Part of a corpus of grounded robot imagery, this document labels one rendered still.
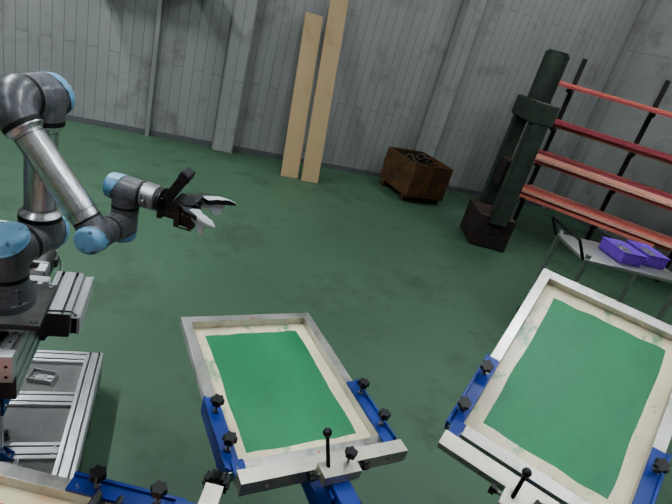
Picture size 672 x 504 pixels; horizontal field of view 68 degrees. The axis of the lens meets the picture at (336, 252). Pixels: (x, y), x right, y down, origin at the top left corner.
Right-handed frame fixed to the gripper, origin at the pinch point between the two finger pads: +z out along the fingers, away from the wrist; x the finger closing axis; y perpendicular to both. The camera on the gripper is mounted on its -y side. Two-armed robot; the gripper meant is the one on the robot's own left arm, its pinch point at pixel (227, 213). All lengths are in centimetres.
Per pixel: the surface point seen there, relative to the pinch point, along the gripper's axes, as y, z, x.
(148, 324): 188, -89, -132
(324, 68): 96, -89, -623
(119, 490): 62, -3, 48
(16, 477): 62, -28, 53
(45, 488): 63, -21, 53
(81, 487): 61, -12, 50
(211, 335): 77, -10, -31
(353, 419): 74, 54, -10
